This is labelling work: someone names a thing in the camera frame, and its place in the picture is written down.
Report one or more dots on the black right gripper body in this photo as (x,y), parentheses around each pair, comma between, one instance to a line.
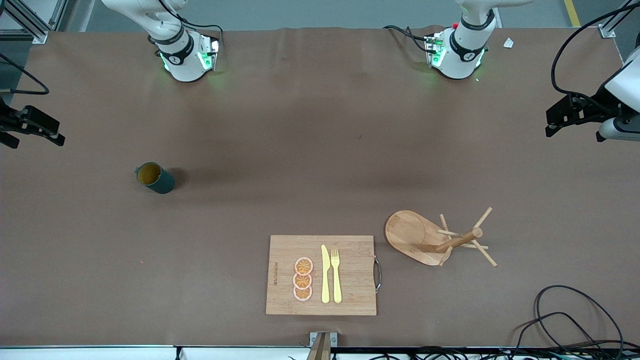
(6,121)

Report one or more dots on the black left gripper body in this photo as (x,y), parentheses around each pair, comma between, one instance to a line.
(596,106)

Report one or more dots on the dark teal ribbed cup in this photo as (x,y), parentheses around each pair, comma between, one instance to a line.
(160,184)

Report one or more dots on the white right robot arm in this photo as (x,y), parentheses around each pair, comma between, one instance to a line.
(180,60)

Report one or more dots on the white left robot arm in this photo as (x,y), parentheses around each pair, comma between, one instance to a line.
(465,55)

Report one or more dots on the wooden cup rack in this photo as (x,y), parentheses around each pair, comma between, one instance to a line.
(407,235)

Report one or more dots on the small white paper scrap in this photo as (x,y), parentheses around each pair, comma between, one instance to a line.
(508,43)

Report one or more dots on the bamboo cutting board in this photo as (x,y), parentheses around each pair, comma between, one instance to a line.
(350,280)

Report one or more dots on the yellow plastic fork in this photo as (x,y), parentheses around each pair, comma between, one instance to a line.
(336,280)

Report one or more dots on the yellow plastic knife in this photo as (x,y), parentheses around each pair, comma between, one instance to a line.
(325,270)

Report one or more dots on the orange slice toy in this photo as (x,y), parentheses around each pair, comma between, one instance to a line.
(302,294)
(303,265)
(302,282)

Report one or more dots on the aluminium frame profile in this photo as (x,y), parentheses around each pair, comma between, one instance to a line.
(30,22)
(607,31)

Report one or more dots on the white table edge rail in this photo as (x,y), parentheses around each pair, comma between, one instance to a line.
(100,353)

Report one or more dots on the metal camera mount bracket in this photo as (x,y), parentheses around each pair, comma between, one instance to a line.
(322,347)

